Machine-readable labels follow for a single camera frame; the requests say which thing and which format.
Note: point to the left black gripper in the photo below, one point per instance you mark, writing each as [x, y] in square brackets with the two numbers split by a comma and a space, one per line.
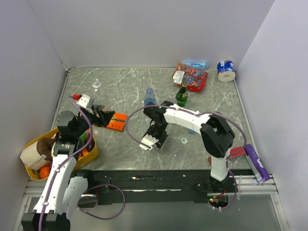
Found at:
[104, 116]

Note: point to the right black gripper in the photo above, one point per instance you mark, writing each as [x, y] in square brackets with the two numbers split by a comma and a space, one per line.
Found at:
[161, 139]

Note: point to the blue label water bottle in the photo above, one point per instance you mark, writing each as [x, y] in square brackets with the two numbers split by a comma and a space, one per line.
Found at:
[149, 96]

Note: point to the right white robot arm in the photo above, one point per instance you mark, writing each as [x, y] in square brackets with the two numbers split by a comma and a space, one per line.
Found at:
[217, 135]

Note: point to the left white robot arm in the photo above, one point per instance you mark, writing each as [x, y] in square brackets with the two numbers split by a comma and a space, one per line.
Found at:
[64, 186]

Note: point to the green white bottle cap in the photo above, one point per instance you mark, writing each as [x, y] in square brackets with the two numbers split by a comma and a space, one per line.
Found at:
[184, 140]

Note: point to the green glass bottle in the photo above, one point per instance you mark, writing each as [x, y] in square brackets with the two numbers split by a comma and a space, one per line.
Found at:
[182, 95]

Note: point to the orange razor box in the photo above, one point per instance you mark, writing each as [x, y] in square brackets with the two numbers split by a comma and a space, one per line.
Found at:
[117, 123]

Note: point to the clear plastic cap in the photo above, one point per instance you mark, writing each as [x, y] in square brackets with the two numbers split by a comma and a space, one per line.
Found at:
[96, 83]

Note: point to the green lettuce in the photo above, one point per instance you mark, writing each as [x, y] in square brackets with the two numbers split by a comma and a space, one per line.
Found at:
[84, 137]

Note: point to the red snack bag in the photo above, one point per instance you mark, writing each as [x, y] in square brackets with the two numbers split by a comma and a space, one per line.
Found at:
[195, 78]

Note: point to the brown white paper roll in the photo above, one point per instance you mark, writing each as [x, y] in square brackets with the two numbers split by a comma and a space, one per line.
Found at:
[38, 154]

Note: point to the light blue box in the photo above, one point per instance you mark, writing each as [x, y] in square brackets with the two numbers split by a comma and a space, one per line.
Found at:
[199, 66]

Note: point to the red rectangular box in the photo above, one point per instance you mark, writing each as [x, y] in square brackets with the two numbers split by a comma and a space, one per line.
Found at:
[234, 152]

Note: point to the carrot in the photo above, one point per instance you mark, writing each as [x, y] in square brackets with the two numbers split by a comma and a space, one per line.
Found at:
[45, 170]

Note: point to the yellow basket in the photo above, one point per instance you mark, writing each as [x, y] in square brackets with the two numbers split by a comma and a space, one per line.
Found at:
[84, 158]

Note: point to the purple box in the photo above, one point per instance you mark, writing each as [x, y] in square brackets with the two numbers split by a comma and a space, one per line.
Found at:
[255, 163]

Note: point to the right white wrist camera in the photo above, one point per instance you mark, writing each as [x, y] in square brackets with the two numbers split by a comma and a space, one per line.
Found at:
[148, 142]

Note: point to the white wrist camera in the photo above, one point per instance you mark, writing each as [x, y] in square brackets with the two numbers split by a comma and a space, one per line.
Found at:
[148, 142]
[83, 100]

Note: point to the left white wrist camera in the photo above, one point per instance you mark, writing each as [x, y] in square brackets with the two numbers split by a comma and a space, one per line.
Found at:
[83, 100]

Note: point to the black base frame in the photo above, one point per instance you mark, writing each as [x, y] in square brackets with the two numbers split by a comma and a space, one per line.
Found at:
[153, 186]

